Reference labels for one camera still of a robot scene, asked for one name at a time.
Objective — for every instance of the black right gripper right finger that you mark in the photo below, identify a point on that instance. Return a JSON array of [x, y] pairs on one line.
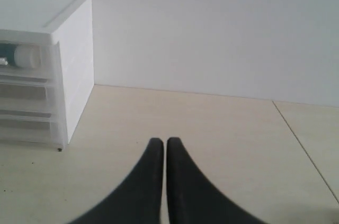
[[191, 197]]

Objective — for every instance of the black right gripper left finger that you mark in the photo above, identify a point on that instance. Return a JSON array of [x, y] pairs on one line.
[[138, 197]]

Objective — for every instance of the clear wide drawer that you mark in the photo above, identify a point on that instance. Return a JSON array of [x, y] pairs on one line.
[[34, 96], [32, 129]]

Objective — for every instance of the clear middle wide drawer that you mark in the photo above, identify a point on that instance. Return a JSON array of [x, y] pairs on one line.
[[34, 96]]

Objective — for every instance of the white plastic drawer cabinet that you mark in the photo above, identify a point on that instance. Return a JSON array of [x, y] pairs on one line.
[[66, 28]]

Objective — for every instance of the teal white tape roll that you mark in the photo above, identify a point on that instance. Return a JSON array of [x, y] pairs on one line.
[[20, 56]]

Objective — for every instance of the clear bottom wide drawer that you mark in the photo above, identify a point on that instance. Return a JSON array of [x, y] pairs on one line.
[[32, 129]]

